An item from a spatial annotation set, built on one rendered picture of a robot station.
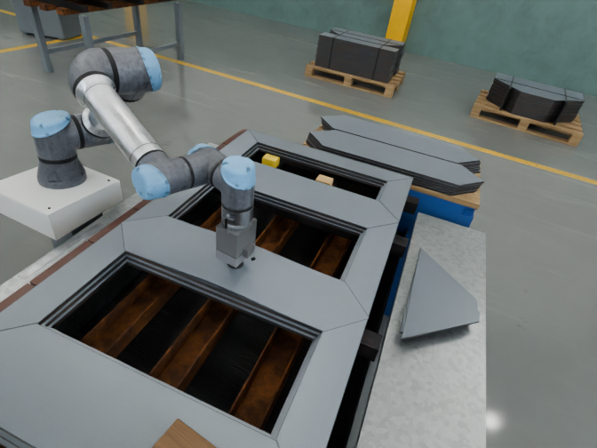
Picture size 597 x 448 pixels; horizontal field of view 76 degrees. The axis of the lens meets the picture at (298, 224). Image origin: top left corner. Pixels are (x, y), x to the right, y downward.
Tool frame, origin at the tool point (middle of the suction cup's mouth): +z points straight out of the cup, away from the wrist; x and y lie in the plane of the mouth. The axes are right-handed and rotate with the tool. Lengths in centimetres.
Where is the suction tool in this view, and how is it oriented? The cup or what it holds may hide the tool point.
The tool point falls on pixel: (234, 266)
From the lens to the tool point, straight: 105.3
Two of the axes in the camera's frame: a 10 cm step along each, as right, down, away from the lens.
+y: 4.8, -4.9, 7.3
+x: -8.7, -3.8, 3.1
